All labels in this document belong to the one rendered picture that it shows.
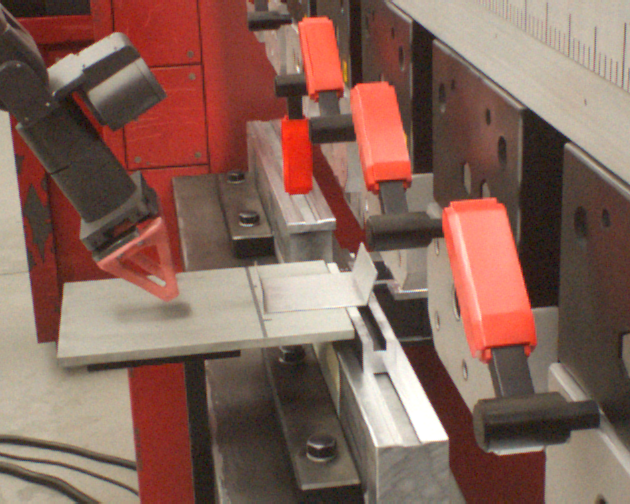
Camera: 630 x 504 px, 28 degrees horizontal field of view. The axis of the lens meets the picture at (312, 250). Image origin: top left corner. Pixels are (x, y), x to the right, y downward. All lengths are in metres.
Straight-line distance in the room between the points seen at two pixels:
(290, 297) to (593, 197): 0.80
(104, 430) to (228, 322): 2.01
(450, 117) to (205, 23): 1.40
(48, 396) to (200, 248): 1.69
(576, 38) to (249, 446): 0.83
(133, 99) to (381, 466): 0.38
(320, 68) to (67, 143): 0.36
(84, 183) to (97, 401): 2.20
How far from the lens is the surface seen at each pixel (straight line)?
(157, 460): 2.26
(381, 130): 0.64
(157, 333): 1.16
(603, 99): 0.43
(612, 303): 0.43
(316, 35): 0.85
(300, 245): 1.54
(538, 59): 0.49
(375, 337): 1.15
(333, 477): 1.10
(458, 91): 0.60
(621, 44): 0.41
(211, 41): 2.01
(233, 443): 1.23
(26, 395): 3.39
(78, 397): 3.34
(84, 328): 1.19
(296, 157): 1.01
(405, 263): 0.74
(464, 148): 0.60
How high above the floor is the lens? 1.46
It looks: 20 degrees down
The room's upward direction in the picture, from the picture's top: 2 degrees counter-clockwise
